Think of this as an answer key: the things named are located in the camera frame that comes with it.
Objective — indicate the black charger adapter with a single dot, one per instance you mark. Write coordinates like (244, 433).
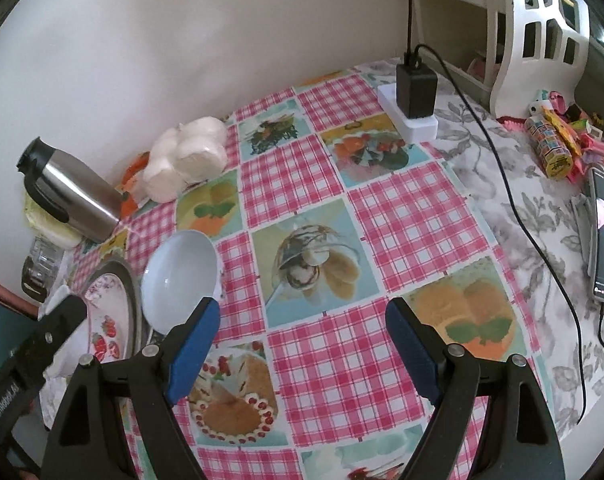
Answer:
(416, 91)

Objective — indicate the grey floral cloth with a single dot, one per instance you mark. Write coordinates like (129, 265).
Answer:
(514, 180)

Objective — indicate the white cutout shelf rack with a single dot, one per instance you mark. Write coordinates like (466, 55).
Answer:
(532, 25)

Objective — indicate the white power strip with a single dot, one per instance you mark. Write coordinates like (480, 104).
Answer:
(407, 122)

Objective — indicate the orange snack packet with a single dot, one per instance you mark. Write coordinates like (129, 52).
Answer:
(131, 182)

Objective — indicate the white bowl with red print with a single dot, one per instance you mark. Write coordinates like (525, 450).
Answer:
(108, 335)

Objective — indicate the colourful candy pile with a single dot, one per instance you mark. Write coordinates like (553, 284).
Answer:
(562, 135)

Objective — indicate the pink checked tablecloth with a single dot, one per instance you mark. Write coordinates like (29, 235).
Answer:
(412, 220)

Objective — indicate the floral rimmed white plate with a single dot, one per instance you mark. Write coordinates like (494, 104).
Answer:
(99, 285)

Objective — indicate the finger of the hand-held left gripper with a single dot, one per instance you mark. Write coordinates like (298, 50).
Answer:
(57, 327)

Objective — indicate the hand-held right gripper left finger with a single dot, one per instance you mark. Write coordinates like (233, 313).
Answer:
(197, 347)

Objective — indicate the stainless steel thermos jug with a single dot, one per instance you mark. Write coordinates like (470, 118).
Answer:
(67, 192)

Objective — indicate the napa cabbage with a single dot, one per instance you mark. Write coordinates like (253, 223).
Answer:
(47, 225)

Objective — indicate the clear glass cups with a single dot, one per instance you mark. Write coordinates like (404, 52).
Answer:
(42, 267)

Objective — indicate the light blue bowl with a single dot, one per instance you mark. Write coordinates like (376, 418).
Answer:
(182, 280)

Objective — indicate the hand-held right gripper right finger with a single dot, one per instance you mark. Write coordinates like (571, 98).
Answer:
(413, 350)

